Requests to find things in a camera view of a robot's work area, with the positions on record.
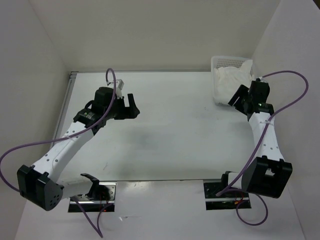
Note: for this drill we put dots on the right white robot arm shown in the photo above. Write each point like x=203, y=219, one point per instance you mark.
x=267, y=173

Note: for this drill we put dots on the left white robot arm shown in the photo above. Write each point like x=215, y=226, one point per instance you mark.
x=40, y=182

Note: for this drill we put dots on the white skirt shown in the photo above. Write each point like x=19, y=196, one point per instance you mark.
x=232, y=77

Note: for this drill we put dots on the white plastic basket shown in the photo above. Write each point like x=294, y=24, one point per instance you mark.
x=225, y=75

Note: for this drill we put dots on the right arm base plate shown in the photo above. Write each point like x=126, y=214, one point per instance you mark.
x=227, y=201

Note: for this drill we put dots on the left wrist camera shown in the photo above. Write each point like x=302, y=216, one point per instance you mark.
x=118, y=85

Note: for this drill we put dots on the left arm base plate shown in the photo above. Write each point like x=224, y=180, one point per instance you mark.
x=100, y=197

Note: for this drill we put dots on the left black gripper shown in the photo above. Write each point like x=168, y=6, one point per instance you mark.
x=131, y=112

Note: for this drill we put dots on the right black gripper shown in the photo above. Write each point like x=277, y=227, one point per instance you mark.
x=242, y=91

